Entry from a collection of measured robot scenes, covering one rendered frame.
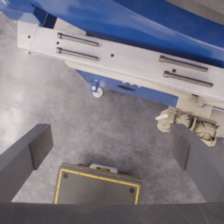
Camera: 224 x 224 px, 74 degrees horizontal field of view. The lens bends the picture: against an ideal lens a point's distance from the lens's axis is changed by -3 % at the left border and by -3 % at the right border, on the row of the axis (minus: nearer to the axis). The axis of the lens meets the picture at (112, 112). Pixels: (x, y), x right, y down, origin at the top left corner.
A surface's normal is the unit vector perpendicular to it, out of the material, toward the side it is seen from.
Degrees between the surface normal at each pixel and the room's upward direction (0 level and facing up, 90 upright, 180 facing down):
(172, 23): 17
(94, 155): 0
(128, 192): 0
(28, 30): 0
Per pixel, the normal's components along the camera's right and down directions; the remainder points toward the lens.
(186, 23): 0.09, -0.04
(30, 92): -0.12, -0.11
